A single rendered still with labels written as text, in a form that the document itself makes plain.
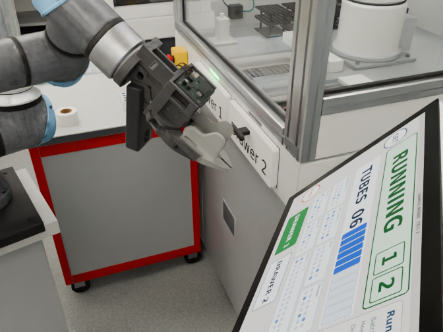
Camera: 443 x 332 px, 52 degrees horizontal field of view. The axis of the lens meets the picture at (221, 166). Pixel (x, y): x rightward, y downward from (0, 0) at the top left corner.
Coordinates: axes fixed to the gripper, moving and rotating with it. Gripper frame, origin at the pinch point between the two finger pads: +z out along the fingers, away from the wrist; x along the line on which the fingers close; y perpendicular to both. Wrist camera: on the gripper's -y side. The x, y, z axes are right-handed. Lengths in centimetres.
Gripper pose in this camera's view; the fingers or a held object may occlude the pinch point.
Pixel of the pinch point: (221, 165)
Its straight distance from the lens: 68.8
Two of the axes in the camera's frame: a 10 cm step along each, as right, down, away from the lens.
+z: 7.2, 6.9, 1.2
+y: 6.0, -5.1, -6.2
